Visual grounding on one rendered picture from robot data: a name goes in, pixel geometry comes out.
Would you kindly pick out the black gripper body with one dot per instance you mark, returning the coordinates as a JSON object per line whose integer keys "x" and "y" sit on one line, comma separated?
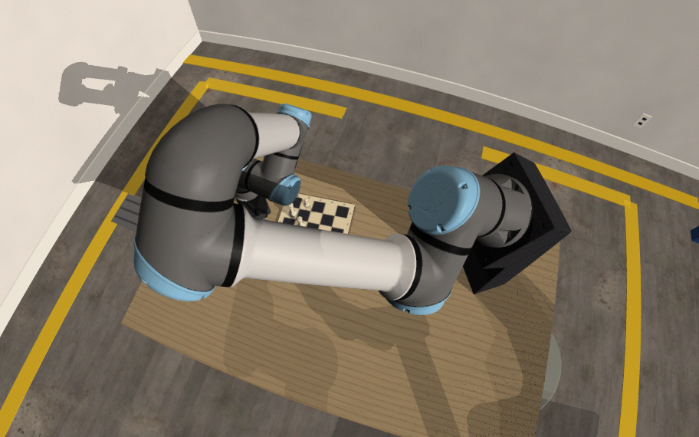
{"x": 258, "y": 202}

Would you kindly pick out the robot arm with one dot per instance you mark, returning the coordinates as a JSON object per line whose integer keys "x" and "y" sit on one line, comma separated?
{"x": 189, "y": 239}

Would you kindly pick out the black and cream chessboard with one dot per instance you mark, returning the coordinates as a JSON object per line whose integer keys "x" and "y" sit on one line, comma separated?
{"x": 321, "y": 213}

